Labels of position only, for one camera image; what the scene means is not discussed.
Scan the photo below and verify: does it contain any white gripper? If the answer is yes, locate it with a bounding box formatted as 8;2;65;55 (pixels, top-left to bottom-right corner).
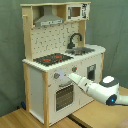
68;73;86;87

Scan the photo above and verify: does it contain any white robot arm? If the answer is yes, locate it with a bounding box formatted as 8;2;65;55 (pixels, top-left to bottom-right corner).
68;73;128;106

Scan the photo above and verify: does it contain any wooden toy kitchen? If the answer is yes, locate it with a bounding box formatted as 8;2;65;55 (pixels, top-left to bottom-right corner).
22;2;105;127

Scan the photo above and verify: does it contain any toy dishwasher door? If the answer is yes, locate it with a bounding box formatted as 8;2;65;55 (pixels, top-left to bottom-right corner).
80;58;102;105

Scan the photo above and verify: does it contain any right red oven knob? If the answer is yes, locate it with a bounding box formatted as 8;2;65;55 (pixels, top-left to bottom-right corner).
71;65;78;73

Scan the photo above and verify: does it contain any red oven knob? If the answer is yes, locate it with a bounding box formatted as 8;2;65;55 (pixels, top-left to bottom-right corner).
71;65;78;73
54;73;60;79

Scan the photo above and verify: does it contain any toy oven door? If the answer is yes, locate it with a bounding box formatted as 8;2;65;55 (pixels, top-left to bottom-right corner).
55;82;74;111

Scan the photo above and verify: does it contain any left red oven knob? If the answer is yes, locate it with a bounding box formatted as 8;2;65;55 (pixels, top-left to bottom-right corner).
54;73;60;79

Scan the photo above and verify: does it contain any grey toy sink basin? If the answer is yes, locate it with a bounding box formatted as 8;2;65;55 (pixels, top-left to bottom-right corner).
65;47;95;56

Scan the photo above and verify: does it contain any black toy faucet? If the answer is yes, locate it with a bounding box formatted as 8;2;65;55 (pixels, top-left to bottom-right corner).
67;33;82;49

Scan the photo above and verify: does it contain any black toy stove top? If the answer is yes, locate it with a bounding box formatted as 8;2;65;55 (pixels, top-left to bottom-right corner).
34;53;70;66

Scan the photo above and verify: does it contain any toy microwave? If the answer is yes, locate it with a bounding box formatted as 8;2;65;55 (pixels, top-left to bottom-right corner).
66;3;90;21

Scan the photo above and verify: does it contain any grey toy range hood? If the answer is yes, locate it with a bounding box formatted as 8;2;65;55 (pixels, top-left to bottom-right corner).
35;6;64;27

